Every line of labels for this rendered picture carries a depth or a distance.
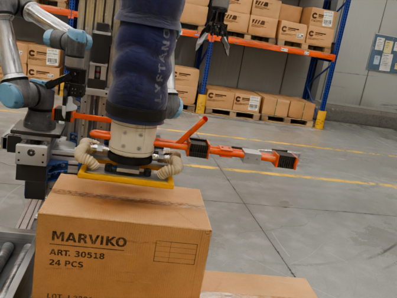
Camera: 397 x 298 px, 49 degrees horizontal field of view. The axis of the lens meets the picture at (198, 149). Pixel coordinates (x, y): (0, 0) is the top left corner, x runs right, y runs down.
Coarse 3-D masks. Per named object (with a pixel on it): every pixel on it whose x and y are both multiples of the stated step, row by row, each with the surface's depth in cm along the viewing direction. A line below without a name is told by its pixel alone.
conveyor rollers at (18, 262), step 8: (8, 248) 194; (24, 248) 196; (0, 256) 187; (8, 256) 192; (24, 256) 190; (0, 264) 182; (16, 264) 183; (0, 272) 181; (16, 272) 178; (8, 280) 172; (8, 288) 167; (0, 296) 162
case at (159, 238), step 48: (96, 192) 170; (144, 192) 178; (192, 192) 187; (48, 240) 149; (96, 240) 151; (144, 240) 152; (192, 240) 155; (48, 288) 154; (96, 288) 156; (144, 288) 158; (192, 288) 160
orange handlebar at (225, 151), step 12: (96, 120) 186; (108, 120) 186; (96, 132) 160; (108, 132) 164; (156, 144) 162; (168, 144) 163; (180, 144) 164; (228, 156) 167; (240, 156) 167; (264, 156) 169
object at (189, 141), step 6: (192, 138) 171; (198, 138) 171; (192, 144) 162; (198, 144) 162; (204, 144) 167; (186, 150) 166; (192, 150) 164; (198, 150) 164; (204, 150) 164; (192, 156) 163; (198, 156) 164; (204, 156) 164
